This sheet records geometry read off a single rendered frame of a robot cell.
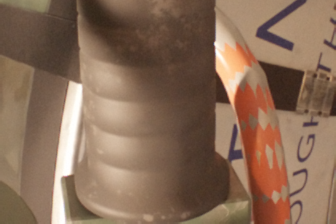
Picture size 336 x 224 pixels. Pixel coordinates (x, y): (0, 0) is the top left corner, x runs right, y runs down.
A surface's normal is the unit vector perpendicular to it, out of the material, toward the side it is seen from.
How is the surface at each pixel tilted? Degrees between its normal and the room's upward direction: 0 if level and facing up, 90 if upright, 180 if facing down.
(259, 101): 84
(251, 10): 90
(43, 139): 42
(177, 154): 70
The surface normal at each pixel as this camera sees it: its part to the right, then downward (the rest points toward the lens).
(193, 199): 0.11, -0.81
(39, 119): -0.66, 0.00
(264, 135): 0.14, -0.24
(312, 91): 0.72, 0.25
